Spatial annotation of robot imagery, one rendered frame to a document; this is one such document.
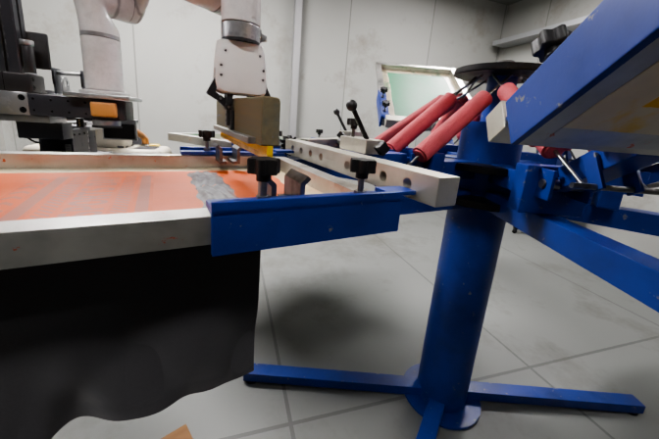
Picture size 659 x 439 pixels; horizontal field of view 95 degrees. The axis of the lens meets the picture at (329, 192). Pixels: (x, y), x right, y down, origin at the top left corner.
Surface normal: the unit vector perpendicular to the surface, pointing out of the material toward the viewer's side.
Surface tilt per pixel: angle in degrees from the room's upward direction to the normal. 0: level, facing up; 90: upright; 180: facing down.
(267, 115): 90
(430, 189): 90
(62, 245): 90
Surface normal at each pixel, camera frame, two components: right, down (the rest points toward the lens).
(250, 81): 0.51, 0.30
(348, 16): 0.30, 0.25
